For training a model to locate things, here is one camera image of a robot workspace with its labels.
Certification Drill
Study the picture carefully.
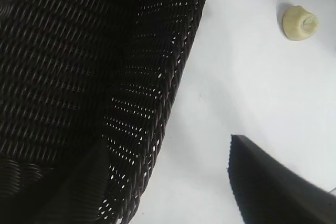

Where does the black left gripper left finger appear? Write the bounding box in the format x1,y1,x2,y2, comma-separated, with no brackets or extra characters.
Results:
39,140,110,224

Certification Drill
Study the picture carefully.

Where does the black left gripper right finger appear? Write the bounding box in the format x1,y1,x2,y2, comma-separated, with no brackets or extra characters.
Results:
227,134,336,224

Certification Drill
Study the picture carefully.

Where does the dark brown woven basket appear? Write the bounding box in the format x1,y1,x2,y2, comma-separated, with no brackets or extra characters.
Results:
0,0,210,224

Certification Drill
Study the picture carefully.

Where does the pale yellow egg yolk pastry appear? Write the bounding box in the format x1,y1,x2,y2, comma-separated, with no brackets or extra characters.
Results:
282,5,320,41

